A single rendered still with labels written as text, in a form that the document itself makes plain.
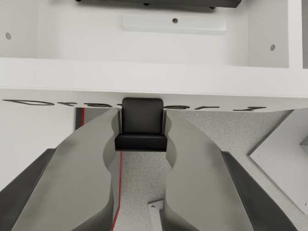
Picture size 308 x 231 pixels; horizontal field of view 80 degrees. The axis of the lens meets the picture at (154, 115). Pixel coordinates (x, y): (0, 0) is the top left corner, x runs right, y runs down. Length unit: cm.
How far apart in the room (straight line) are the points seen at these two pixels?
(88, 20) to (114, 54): 5
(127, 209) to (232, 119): 76
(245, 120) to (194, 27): 100
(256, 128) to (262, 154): 15
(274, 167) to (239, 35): 106
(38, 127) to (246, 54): 29
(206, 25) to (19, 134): 28
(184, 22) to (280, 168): 113
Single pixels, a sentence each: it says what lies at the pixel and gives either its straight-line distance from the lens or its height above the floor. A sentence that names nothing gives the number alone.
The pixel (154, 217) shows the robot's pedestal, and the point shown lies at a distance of 113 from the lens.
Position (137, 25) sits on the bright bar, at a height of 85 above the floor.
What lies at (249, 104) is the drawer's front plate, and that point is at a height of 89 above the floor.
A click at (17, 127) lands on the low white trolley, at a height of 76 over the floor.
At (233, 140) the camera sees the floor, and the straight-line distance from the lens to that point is 115.
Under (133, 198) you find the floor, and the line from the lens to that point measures 111.
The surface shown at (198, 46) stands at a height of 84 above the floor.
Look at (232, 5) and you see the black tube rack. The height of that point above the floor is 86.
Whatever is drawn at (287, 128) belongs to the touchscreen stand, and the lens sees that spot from 128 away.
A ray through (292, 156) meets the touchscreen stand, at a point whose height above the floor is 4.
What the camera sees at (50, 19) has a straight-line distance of 25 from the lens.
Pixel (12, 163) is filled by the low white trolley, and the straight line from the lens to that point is 33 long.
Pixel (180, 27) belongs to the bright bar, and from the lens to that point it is 21.
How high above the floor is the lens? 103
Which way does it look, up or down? 86 degrees down
